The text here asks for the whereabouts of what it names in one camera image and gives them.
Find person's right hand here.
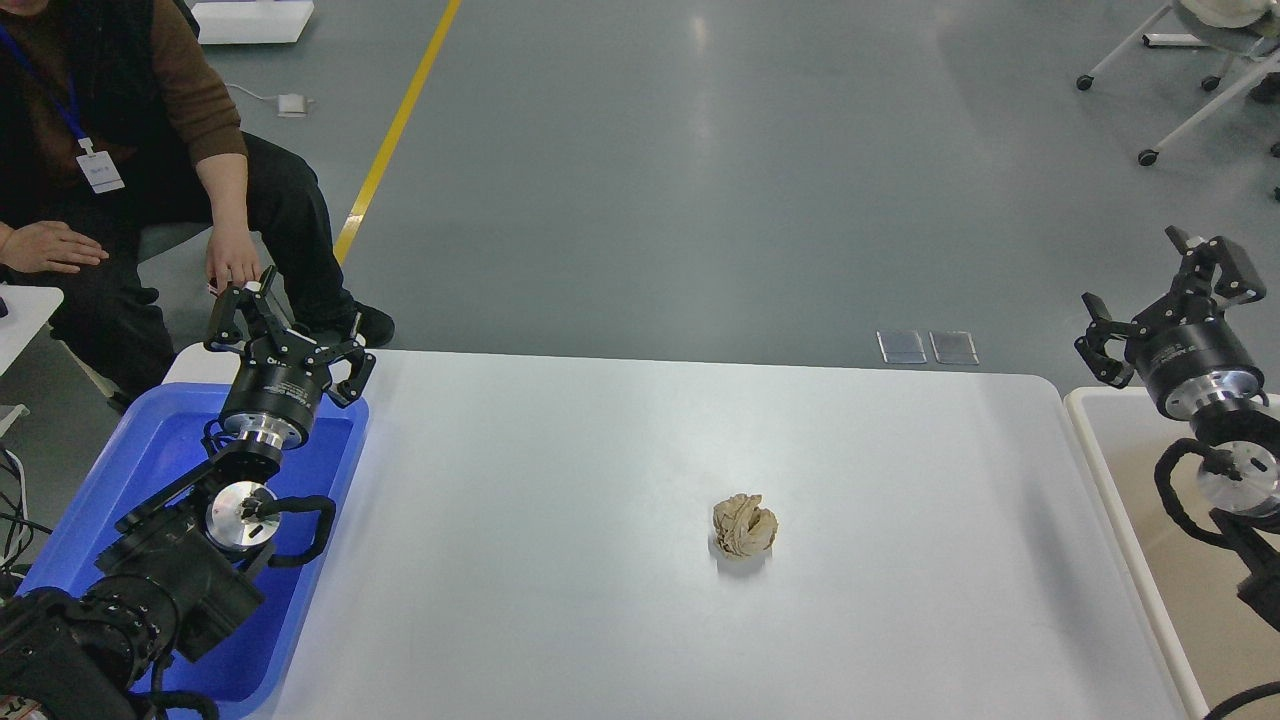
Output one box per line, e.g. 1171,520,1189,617
1,222,109,274

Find left metal floor plate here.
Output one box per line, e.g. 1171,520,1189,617
876,331,929,365

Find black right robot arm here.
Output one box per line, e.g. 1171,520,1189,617
1074,225,1279,626

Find beige paper ball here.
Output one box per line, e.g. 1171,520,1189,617
712,493,780,560

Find right metal floor plate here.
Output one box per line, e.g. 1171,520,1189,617
929,331,980,366

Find seated person in brown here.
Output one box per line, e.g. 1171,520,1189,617
1,1,396,404

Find metal floor plate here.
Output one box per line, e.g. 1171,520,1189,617
929,331,980,366
876,331,929,365

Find white plastic bin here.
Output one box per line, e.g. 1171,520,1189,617
1065,387,1277,719

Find person's left hand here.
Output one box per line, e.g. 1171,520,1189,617
205,223,262,293

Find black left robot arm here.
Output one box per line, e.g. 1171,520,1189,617
3,266,375,719

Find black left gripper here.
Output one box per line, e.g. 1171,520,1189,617
204,266,376,450

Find white rolling chair base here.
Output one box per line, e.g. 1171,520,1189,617
1076,0,1280,201

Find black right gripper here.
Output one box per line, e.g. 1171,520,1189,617
1075,225,1267,419

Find white side table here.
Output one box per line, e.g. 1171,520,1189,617
1,284,63,375

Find white power adapter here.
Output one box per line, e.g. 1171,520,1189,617
276,94,308,118

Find white id badge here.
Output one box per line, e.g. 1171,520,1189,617
76,151,125,195

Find white box on floor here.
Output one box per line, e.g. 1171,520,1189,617
191,1,315,46

